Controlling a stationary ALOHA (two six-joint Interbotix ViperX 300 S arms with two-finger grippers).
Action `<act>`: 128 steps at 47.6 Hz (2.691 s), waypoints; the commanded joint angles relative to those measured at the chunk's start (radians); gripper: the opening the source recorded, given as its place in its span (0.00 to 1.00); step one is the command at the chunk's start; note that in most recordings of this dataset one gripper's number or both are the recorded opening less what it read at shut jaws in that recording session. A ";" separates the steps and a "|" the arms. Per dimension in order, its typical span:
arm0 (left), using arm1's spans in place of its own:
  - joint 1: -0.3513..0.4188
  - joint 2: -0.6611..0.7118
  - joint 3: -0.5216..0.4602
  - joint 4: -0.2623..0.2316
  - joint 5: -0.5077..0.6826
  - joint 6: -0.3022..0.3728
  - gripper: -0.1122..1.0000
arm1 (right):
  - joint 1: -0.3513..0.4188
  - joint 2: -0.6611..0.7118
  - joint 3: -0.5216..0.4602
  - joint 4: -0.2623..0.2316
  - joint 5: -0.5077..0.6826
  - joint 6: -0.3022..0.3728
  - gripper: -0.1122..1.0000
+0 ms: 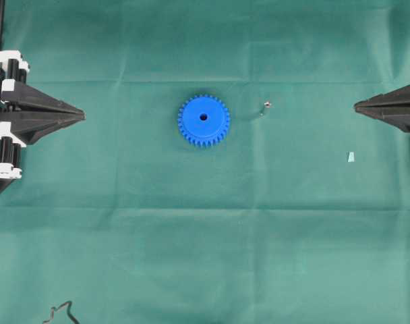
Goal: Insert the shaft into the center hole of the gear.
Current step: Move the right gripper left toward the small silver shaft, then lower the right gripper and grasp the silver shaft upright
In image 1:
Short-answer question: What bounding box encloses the green cloth mat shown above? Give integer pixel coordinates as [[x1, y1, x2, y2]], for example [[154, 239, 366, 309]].
[[0, 1, 410, 323]]

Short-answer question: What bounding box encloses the blue plastic gear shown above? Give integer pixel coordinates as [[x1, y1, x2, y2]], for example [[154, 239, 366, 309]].
[[177, 94, 231, 147]]

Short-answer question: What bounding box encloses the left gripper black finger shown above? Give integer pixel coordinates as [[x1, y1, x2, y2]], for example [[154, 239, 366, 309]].
[[0, 111, 85, 146], [1, 80, 86, 119]]

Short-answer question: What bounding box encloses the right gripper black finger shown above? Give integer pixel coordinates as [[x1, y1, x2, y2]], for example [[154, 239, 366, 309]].
[[354, 85, 410, 117], [355, 108, 410, 133]]

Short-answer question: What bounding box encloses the black cable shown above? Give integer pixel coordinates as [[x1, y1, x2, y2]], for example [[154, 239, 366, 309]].
[[42, 300, 80, 324]]

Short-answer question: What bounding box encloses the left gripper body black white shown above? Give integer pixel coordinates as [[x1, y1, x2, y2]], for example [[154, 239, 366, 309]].
[[0, 51, 30, 179]]

